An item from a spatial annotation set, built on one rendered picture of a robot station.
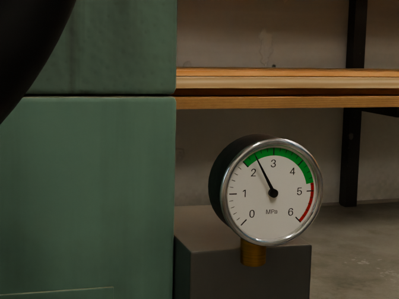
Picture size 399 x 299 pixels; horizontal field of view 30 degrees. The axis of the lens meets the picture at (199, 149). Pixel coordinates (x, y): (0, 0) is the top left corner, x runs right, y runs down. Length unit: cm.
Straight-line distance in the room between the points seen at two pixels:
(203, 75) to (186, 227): 219
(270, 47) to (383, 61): 57
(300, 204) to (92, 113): 14
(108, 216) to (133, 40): 11
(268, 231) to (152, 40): 14
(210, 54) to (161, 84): 270
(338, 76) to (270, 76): 30
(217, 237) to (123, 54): 13
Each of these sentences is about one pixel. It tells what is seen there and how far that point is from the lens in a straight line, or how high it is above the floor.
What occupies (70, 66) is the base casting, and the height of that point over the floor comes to 73.
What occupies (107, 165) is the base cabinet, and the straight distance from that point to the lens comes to 46.
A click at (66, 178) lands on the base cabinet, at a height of 66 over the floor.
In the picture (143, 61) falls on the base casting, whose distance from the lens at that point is 46.
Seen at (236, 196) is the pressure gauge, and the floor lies 66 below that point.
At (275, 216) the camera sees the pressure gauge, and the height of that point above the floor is 65.
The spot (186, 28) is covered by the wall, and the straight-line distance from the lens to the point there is 313.
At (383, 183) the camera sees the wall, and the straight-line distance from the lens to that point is 362.
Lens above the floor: 75
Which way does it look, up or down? 8 degrees down
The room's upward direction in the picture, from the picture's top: 1 degrees clockwise
